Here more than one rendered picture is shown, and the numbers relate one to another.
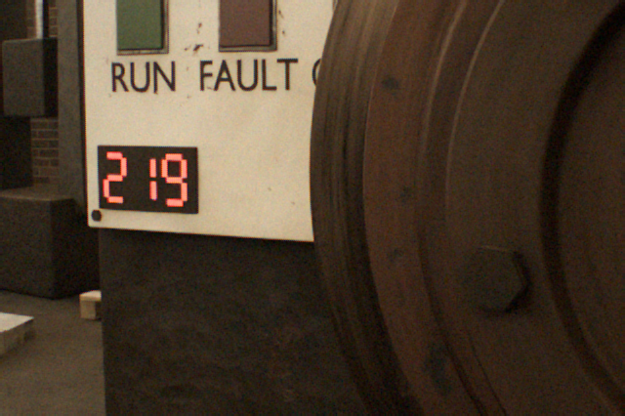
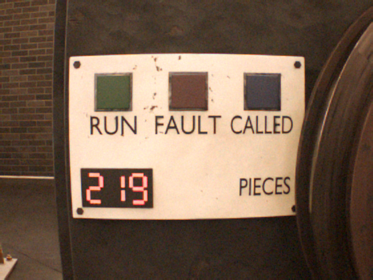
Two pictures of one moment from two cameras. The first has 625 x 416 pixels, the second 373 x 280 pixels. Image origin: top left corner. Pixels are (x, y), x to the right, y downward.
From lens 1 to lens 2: 0.37 m
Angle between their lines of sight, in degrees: 28
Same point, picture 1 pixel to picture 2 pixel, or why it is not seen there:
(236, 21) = (184, 93)
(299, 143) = (221, 164)
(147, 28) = (120, 95)
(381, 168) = (360, 187)
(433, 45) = not seen: outside the picture
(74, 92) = not seen: outside the picture
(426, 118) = not seen: outside the picture
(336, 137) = (328, 172)
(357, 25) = (340, 115)
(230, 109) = (176, 145)
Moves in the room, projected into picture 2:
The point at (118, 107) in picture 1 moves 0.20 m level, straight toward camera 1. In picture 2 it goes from (94, 145) to (220, 169)
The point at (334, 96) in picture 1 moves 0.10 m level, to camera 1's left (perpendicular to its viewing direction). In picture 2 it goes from (328, 151) to (236, 161)
